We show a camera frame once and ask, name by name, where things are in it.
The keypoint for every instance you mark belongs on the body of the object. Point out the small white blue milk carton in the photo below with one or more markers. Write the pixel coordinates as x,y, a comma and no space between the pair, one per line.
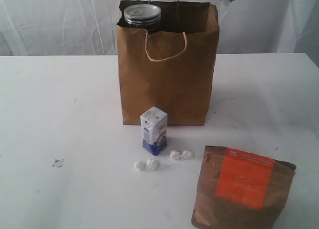
154,130

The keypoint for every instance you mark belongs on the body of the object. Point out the dark can with pull-tab lid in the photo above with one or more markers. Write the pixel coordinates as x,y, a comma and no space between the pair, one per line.
143,16

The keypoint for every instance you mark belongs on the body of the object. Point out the brown pouch with orange label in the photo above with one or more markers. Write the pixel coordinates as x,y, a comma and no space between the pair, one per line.
240,190

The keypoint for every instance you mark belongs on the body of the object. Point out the brown paper shopping bag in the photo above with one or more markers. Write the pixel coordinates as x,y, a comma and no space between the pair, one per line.
170,67

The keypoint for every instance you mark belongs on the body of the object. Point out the small torn tape scrap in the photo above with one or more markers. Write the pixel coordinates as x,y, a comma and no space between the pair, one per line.
58,163

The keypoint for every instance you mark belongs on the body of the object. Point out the white backdrop curtain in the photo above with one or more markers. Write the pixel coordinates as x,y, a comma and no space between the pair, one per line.
88,27

